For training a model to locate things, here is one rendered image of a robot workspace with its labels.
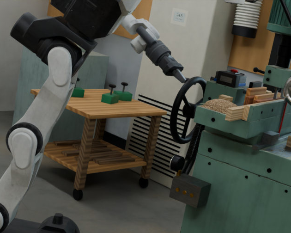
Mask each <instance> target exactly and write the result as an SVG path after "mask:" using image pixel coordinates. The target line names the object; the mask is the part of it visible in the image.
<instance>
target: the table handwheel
mask: <svg viewBox="0 0 291 233"><path fill-rule="evenodd" d="M196 83H199V84H200V85H201V87H202V90H203V96H204V93H205V88H206V81H205V79H203V78H202V77H199V76H196V77H192V78H190V79H189V80H187V81H186V82H185V83H184V85H183V86H182V87H181V89H180V90H179V92H178V94H177V96H176V98H175V100H174V103H173V106H172V110H171V114H170V132H171V135H172V138H173V139H174V141H175V142H177V143H179V144H186V143H188V142H190V141H191V139H192V135H193V132H194V128H195V127H194V128H193V130H192V131H191V132H190V133H189V134H188V135H187V136H186V133H187V129H188V125H189V122H190V119H191V118H192V119H193V118H194V116H195V112H196V107H197V106H199V105H200V103H203V98H202V99H201V100H200V101H198V102H197V103H196V104H192V103H189V102H188V101H187V98H186V96H185V94H186V92H187V91H188V89H189V88H190V87H191V86H192V85H194V84H196ZM182 100H183V101H184V103H185V105H184V107H183V109H182V113H183V115H184V116H185V117H186V121H185V125H184V129H183V132H182V136H181V137H180V136H179V134H178V132H177V115H178V111H179V108H180V105H181V102H182Z"/></svg>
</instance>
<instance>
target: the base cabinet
mask: <svg viewBox="0 0 291 233"><path fill-rule="evenodd" d="M192 177H195V178H198V179H200V180H203V181H205V182H208V183H211V187H210V192H209V196H208V200H207V204H205V205H203V206H201V207H198V208H195V207H192V206H190V205H188V204H186V207H185V212H184V216H183V221H182V226H181V231H180V233H291V186H288V185H286V184H283V183H280V182H277V181H274V180H271V179H269V178H266V177H263V176H260V175H257V174H254V173H252V172H249V171H246V170H243V169H240V168H238V167H235V166H232V165H229V164H226V163H224V162H221V161H218V160H215V159H212V158H209V157H206V156H204V155H201V154H197V156H196V160H195V165H194V171H193V175H192Z"/></svg>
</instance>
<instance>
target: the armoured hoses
mask: <svg viewBox="0 0 291 233"><path fill-rule="evenodd" d="M214 78H215V77H212V76H211V78H210V80H214ZM203 130H205V125H202V124H199V123H196V126H195V128H194V132H193V135H192V139H191V142H190V144H189V147H188V151H187V153H186V154H187V155H186V157H185V163H184V167H183V169H182V172H181V174H183V173H185V174H187V175H188V174H189V173H190V171H191V168H192V166H193V164H194V162H195V160H196V156H197V152H198V148H199V143H200V137H201V133H202V131H203Z"/></svg>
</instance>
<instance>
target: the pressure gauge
mask: <svg viewBox="0 0 291 233"><path fill-rule="evenodd" d="M184 163H185V159H184V157H182V156H180V155H177V154H175V155H174V156H173V157H172V159H171V161H170V170H172V171H175V172H177V173H176V176H177V175H178V176H180V175H181V172H182V169H183V167H184Z"/></svg>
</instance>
